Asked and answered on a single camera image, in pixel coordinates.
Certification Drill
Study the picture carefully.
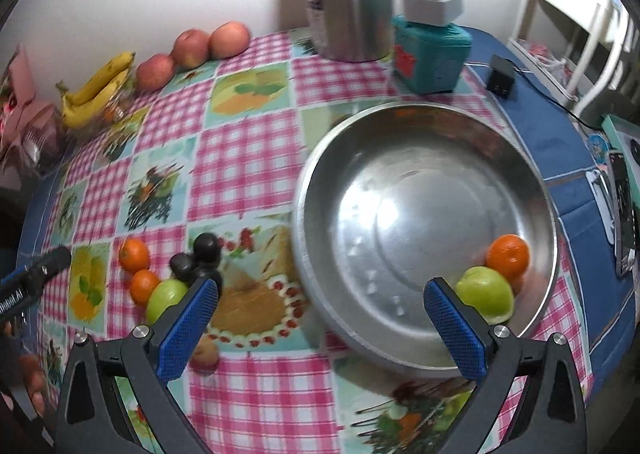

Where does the small tangerine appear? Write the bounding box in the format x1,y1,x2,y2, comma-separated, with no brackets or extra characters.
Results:
118,237,150,274
129,270,160,307

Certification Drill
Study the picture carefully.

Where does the big green apple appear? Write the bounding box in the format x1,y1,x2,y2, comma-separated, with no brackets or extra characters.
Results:
145,278,189,325

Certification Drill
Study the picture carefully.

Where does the large orange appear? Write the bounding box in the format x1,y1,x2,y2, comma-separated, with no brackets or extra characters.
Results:
485,234,530,280

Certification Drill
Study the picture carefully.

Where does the dark plum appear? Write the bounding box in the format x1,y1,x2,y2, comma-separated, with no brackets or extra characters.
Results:
193,232,221,268
169,252,195,284
192,264,224,298

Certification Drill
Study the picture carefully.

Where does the pink flower bouquet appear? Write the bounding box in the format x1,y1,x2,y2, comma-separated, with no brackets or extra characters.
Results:
1,44,67,191

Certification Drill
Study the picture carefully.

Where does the yellow banana bunch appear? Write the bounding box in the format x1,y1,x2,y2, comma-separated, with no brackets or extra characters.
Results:
55,51,136,130

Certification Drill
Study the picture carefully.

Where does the black smartphone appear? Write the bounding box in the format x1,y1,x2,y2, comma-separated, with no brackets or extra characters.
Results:
606,151,638,278

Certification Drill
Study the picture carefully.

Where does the left red apple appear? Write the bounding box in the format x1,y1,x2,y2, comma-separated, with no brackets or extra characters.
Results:
136,53,176,92

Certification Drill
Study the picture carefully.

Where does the red apple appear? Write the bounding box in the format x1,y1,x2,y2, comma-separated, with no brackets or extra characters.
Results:
171,28,209,70
208,21,250,60
136,53,176,92

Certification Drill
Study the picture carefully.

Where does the large steel basin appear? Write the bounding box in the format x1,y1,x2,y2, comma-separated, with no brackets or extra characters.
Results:
292,102,559,378

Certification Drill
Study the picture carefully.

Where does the pink checkered fruit tablecloth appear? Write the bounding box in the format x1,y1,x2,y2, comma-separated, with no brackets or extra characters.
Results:
37,26,597,454

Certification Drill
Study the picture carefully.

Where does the blue table cover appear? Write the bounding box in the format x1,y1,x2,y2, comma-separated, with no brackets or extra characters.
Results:
18,28,636,387

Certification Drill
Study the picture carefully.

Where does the middle red apple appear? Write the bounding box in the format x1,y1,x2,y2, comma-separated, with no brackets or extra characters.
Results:
171,28,209,70

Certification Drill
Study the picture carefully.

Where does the teal cardboard box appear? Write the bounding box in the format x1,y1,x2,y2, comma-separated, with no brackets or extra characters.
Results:
602,115,640,206

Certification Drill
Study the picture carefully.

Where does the right red apple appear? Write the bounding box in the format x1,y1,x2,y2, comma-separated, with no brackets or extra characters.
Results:
208,21,250,60

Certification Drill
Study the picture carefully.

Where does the black charger plug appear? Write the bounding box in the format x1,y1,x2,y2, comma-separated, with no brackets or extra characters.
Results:
486,54,515,100

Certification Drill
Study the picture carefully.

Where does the teal knitted box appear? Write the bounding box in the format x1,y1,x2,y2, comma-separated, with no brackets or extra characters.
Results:
393,15,473,96

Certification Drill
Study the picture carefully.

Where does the white shelf rack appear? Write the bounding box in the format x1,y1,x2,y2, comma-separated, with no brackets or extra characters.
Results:
508,0,622,110

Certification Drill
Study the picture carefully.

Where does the white plastic chair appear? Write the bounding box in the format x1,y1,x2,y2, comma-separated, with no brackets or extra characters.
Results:
574,6,639,130

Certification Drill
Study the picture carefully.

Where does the white power adapter block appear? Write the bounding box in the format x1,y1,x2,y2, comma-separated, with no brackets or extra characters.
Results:
400,0,464,27

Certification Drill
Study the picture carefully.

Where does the black charger cable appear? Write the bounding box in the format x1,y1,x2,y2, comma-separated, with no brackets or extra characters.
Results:
512,65,609,131

